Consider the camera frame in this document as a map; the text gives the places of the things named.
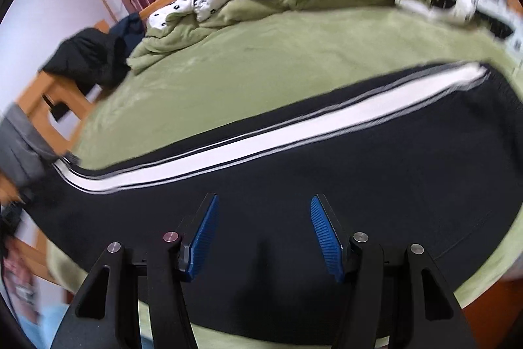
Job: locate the wooden bed frame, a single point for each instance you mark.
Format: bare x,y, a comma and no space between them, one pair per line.
61,91

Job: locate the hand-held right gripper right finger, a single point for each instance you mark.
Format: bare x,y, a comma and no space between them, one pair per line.
327,238

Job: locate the green fleece blanket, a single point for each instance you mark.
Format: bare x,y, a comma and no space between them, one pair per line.
245,71

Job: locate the grey jeans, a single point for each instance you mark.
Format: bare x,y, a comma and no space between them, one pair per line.
20,144

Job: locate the black jacket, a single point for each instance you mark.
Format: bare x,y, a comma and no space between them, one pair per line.
90,54

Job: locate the navy garment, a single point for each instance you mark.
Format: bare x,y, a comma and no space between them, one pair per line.
133,26

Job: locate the wooden coat rack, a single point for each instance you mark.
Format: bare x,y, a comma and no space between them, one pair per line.
109,7

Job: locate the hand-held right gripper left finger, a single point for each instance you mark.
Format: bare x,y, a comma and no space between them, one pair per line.
202,234

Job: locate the black pants with white stripe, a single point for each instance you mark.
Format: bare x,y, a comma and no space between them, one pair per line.
408,169

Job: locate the white floral pillow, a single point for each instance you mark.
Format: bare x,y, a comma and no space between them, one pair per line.
496,11

